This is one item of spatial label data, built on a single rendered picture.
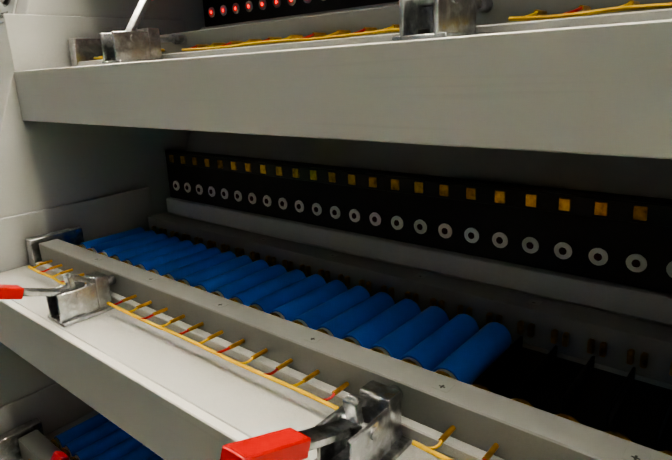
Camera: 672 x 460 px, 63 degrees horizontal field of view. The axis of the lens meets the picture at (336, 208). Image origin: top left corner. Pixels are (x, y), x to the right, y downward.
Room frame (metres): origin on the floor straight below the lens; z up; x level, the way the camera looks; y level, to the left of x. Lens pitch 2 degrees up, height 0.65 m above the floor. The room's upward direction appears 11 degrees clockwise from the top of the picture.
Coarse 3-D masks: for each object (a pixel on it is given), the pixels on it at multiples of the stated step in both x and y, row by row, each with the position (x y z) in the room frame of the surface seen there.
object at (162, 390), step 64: (128, 192) 0.61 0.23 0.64; (0, 256) 0.52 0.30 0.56; (384, 256) 0.43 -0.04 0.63; (448, 256) 0.39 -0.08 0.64; (0, 320) 0.47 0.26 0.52; (128, 320) 0.41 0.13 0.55; (64, 384) 0.40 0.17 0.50; (128, 384) 0.33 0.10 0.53; (192, 384) 0.32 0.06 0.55; (256, 384) 0.32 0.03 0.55; (192, 448) 0.30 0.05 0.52
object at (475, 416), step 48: (144, 288) 0.41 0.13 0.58; (192, 288) 0.40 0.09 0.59; (240, 336) 0.34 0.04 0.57; (288, 336) 0.32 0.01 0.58; (288, 384) 0.30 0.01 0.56; (336, 384) 0.30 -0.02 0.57; (384, 384) 0.27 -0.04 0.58; (432, 384) 0.26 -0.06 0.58; (480, 432) 0.24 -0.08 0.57; (528, 432) 0.23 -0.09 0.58; (576, 432) 0.23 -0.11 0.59
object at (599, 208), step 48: (192, 192) 0.59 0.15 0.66; (288, 192) 0.49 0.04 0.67; (336, 192) 0.45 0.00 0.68; (384, 192) 0.42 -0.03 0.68; (432, 192) 0.39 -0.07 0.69; (480, 192) 0.37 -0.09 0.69; (528, 192) 0.35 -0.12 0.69; (576, 192) 0.33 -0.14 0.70; (432, 240) 0.40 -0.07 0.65; (480, 240) 0.38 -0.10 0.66; (576, 240) 0.34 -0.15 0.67; (624, 240) 0.32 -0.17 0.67
